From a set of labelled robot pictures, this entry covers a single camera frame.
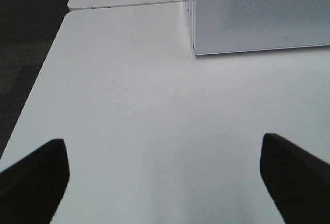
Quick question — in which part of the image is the white microwave door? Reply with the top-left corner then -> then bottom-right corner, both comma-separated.
190,0 -> 329,55

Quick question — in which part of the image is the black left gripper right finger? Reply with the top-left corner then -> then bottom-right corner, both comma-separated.
259,133 -> 329,223

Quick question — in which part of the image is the white microwave oven body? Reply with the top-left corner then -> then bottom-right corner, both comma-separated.
183,0 -> 195,50

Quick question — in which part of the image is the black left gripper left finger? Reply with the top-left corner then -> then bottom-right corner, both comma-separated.
1,139 -> 70,223

